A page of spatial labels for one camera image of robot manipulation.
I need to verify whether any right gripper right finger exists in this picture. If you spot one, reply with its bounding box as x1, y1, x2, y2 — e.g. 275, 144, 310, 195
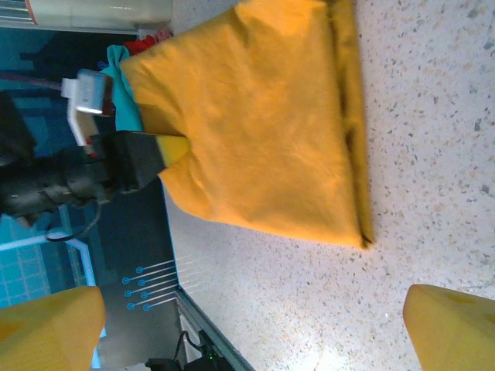
401, 284, 495, 371

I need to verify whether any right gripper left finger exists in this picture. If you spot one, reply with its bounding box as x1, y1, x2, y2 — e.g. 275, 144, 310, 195
0, 285, 108, 371

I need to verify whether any yellow printed t-shirt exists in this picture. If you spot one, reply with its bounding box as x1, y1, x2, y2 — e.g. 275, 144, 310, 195
118, 0, 377, 253

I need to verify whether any teal folded t-shirt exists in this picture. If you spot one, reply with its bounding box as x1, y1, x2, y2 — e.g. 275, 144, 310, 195
105, 43, 145, 133

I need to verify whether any red folded t-shirt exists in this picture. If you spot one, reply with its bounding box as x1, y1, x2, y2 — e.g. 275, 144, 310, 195
123, 27, 174, 58

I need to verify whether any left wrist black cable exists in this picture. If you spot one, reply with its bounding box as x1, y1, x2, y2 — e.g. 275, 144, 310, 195
45, 199, 102, 243

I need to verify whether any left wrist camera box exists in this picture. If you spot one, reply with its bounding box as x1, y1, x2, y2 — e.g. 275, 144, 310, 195
60, 68, 116, 148

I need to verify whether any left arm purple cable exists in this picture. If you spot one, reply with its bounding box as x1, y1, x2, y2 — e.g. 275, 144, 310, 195
0, 70, 66, 93

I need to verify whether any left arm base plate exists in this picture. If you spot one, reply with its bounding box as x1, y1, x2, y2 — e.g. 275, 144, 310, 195
144, 328, 233, 371

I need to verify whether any aluminium frame rail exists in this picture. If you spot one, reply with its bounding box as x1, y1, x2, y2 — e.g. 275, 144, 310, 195
174, 288, 257, 371

